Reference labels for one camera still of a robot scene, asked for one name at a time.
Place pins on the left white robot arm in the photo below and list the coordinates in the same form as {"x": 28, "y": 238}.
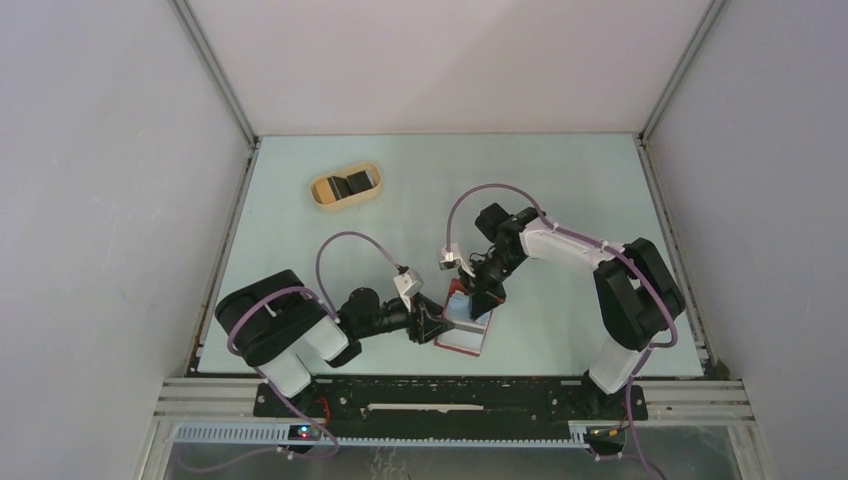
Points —
{"x": 269, "y": 322}

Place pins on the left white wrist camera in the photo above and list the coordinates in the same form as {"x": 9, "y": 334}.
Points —
{"x": 408, "y": 283}

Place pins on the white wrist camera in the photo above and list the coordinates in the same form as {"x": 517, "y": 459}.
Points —
{"x": 408, "y": 283}
{"x": 452, "y": 258}

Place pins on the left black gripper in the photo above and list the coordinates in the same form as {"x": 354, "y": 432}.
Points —
{"x": 416, "y": 327}

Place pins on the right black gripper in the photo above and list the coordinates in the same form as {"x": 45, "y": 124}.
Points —
{"x": 481, "y": 291}

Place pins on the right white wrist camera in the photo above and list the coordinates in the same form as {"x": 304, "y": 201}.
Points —
{"x": 452, "y": 258}

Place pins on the red card holder wallet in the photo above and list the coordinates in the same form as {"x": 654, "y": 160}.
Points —
{"x": 467, "y": 335}

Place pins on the aluminium frame rail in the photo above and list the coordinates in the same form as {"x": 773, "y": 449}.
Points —
{"x": 669, "y": 403}

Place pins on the beige oval tray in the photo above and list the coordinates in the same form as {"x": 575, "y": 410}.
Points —
{"x": 352, "y": 200}

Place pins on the gold black card in tray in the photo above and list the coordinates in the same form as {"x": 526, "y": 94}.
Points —
{"x": 328, "y": 190}

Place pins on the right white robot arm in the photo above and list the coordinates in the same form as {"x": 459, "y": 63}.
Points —
{"x": 637, "y": 294}

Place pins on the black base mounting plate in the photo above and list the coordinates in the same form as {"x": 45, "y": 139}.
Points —
{"x": 487, "y": 408}

